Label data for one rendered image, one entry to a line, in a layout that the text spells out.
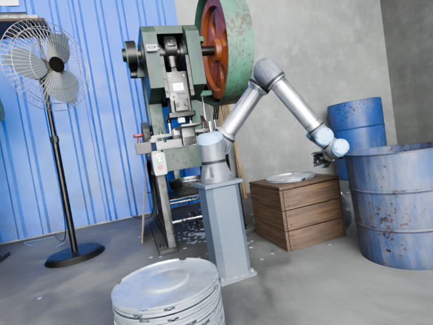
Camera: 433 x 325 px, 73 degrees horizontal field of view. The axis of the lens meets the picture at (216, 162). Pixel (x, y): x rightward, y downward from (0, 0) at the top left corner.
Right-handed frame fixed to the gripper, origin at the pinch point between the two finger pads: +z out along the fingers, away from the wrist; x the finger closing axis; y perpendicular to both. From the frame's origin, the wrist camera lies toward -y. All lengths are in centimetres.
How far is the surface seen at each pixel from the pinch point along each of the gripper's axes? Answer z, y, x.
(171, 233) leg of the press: 24, 93, 26
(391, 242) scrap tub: -39, -6, 44
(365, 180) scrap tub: -40.3, -1.7, 17.0
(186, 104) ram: 27, 71, -58
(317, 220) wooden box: -0.5, 9.0, 31.8
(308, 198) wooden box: -4.6, 12.2, 19.6
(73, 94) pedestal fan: 29, 149, -79
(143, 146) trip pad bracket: 12, 101, -28
